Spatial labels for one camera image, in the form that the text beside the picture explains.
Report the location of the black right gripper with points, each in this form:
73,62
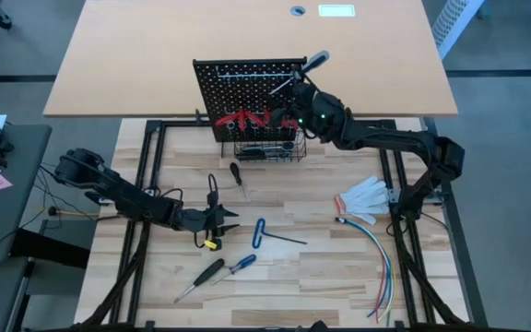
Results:
318,110

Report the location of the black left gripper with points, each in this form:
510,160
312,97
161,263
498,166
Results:
196,220

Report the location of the blue clear Husky screwdriver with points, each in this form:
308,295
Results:
245,262

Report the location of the small black screwdriver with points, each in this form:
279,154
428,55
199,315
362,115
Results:
234,171

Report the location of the long black screwdriver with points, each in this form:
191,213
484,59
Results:
210,272

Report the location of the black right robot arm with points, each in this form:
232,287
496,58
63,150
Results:
394,140

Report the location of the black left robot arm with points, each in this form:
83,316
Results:
127,200

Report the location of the black metal pegboard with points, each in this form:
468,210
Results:
242,92

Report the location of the round desk grommet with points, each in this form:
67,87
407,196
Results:
298,10

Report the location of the white perforated panel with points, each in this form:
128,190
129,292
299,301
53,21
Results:
454,18

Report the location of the large beige desk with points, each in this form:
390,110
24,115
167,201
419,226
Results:
132,60

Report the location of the black table leg base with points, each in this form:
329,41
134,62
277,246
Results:
49,246

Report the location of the grey side table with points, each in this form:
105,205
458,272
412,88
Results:
12,207

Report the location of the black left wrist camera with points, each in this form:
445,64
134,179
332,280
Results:
219,240

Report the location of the black frame clamp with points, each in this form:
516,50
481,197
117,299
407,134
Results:
347,114
197,116

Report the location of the black table frame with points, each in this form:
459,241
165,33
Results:
362,123

